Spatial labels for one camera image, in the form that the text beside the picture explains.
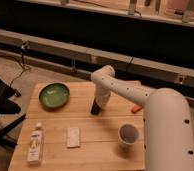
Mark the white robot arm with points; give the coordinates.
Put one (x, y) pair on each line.
(168, 129)

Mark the green ceramic bowl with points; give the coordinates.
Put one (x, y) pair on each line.
(54, 95)

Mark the orange carrot toy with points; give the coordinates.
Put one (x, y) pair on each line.
(136, 108)

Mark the white paper cup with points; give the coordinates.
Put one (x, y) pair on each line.
(127, 135)

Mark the white plastic bottle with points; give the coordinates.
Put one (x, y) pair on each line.
(35, 145)

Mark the black chair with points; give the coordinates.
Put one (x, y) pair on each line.
(0, 110)

